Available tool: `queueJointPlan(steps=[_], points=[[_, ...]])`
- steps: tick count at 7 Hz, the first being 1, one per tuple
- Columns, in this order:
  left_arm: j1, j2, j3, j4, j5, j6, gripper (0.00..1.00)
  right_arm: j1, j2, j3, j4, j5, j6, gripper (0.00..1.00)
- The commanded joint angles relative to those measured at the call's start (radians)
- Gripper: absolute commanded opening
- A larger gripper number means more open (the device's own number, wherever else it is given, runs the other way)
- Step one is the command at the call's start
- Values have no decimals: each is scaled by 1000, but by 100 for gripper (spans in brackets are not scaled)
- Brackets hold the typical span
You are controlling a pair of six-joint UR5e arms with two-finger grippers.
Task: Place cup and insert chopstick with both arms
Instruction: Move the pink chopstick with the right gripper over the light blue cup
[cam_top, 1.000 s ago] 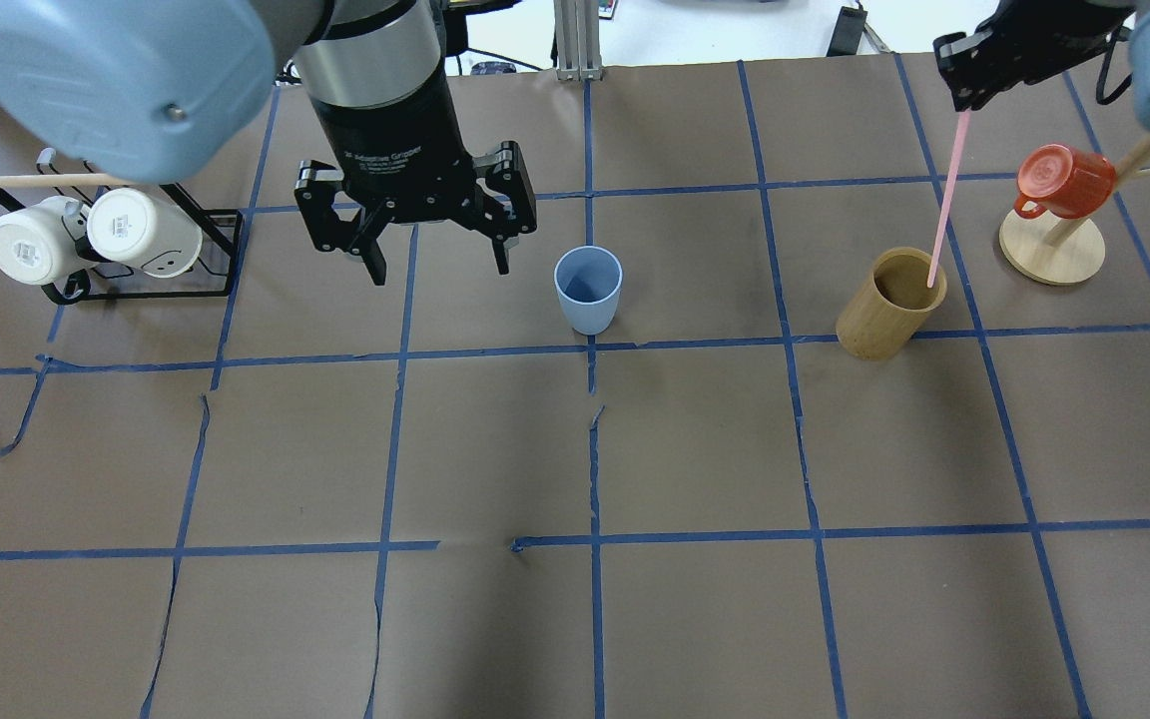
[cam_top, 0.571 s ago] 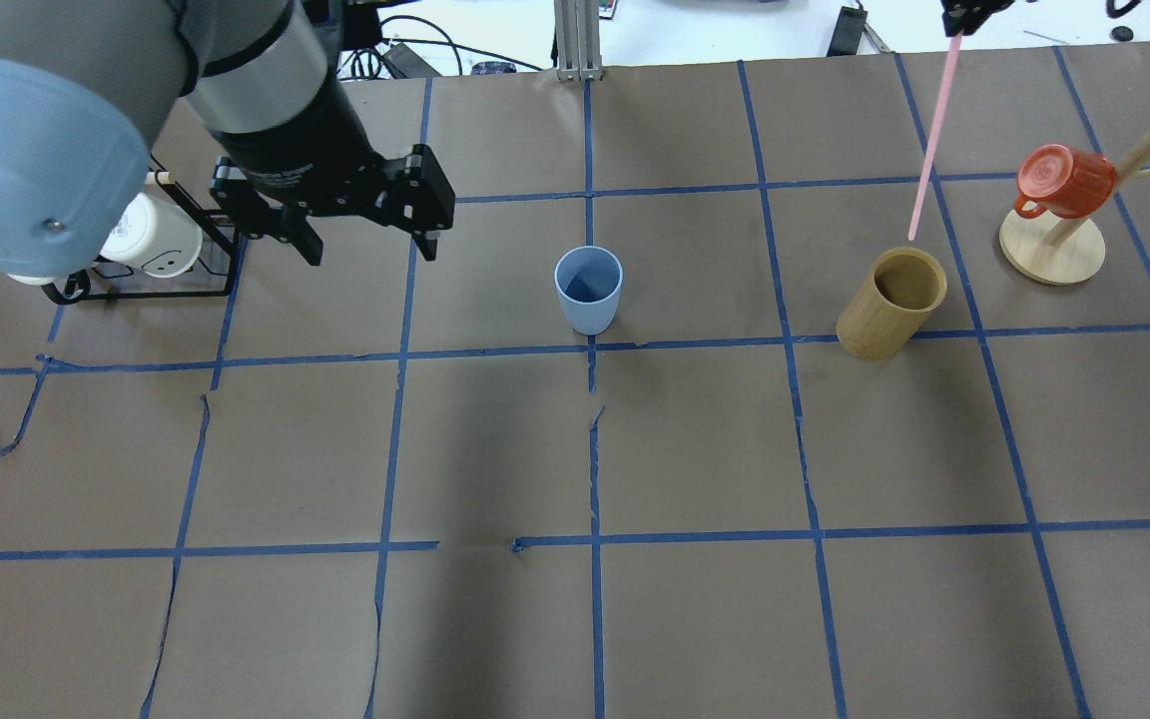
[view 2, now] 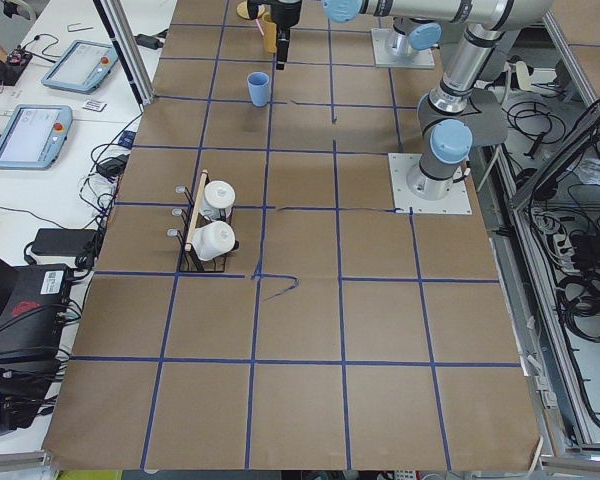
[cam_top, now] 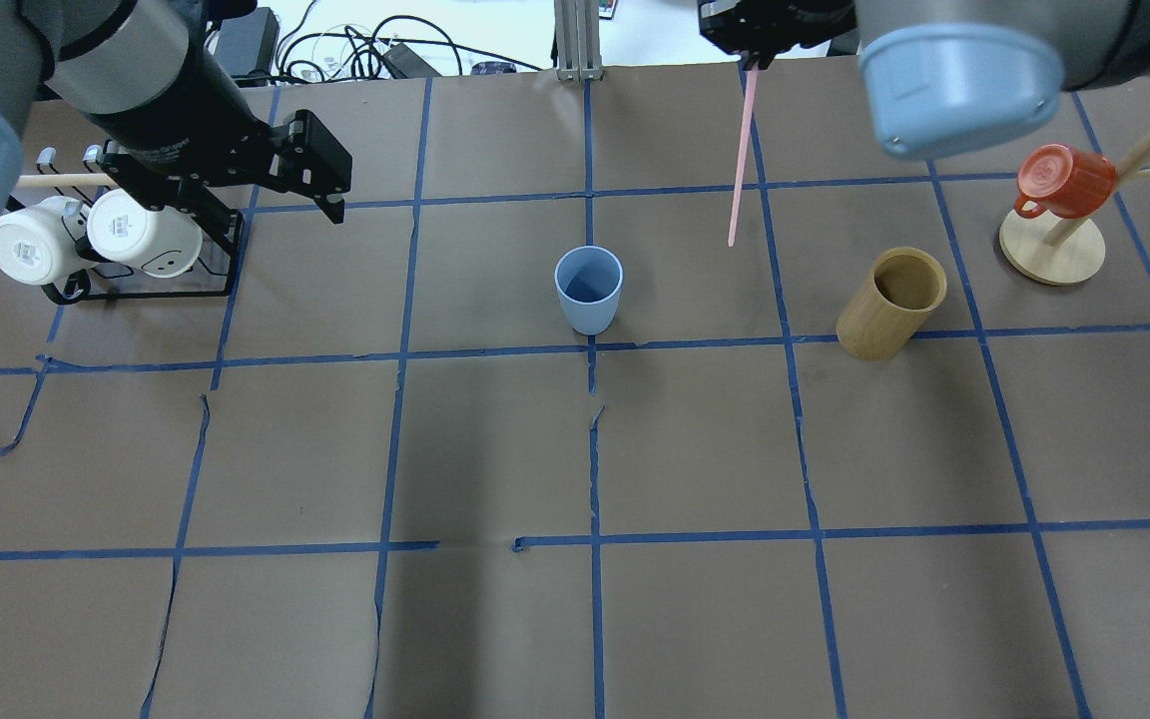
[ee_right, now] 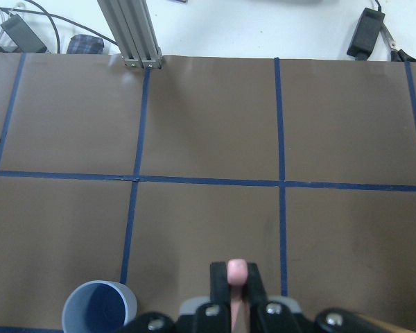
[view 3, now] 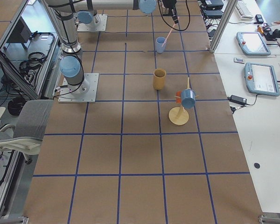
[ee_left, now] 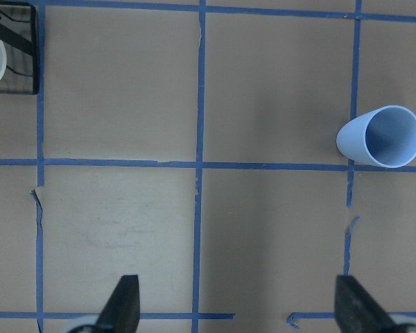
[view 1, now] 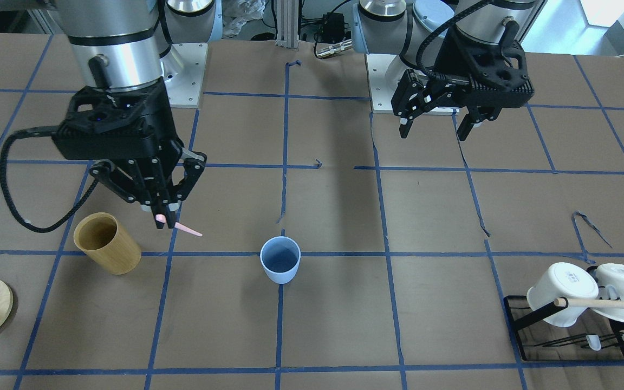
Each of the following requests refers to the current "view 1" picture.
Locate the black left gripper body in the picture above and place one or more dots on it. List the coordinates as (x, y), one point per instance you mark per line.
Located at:
(442, 62)

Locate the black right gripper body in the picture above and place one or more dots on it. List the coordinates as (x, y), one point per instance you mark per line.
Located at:
(156, 111)

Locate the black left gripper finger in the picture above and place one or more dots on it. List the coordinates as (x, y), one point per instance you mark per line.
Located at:
(469, 122)
(405, 125)

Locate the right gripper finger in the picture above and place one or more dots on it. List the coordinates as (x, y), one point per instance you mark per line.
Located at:
(170, 214)
(147, 207)

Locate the pink chopstick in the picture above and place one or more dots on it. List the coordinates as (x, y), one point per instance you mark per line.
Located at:
(182, 227)

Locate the light blue plastic cup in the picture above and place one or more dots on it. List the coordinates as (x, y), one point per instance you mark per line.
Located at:
(280, 258)

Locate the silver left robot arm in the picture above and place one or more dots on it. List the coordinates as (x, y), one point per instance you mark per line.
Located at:
(416, 32)

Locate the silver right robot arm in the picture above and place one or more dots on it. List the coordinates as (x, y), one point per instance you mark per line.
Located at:
(118, 46)

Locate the bamboo chopstick holder cup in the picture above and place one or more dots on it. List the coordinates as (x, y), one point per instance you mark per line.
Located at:
(104, 239)

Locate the aluminium frame post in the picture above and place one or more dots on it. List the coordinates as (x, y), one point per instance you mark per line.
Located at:
(287, 16)

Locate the black wire mug rack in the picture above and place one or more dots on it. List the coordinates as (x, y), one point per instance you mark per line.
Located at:
(551, 333)

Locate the wooden rack handle rod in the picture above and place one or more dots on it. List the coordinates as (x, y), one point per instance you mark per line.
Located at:
(587, 303)

